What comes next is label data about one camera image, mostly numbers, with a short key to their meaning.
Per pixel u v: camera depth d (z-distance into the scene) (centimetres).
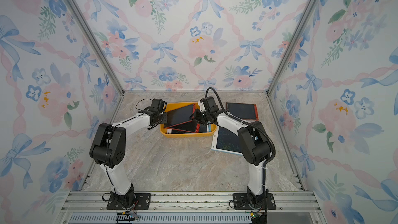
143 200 75
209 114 75
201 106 88
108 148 50
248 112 116
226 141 97
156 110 78
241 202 72
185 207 73
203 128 98
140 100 117
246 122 55
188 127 95
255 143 52
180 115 108
